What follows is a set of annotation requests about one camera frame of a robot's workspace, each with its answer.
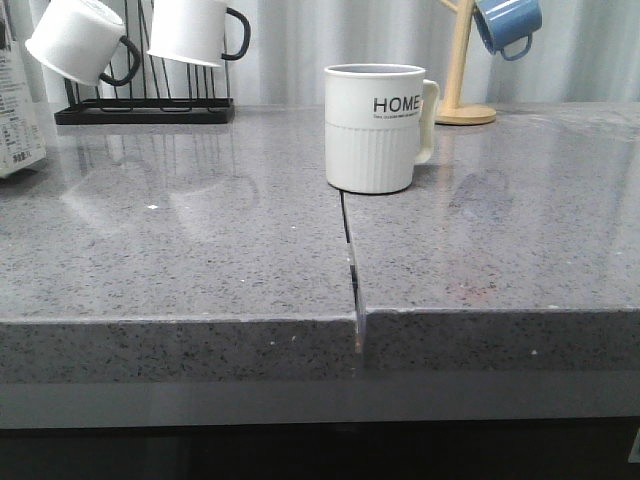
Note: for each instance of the white HOME mug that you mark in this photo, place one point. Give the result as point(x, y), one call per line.
point(379, 125)

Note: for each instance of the blue enamel mug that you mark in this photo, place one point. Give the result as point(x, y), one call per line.
point(501, 23)

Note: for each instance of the white mug black handle right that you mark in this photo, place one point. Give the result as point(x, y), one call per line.
point(193, 32)

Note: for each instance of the white mug black handle left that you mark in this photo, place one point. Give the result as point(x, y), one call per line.
point(78, 39)

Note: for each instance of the white mug black handle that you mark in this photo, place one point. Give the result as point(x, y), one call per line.
point(193, 32)
point(78, 39)

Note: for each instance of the wooden mug tree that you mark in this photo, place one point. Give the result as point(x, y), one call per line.
point(452, 110)

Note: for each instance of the white blue milk carton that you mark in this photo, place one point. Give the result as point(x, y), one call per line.
point(21, 141)

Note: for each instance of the black wire mug rack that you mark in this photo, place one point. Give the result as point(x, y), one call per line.
point(162, 92)

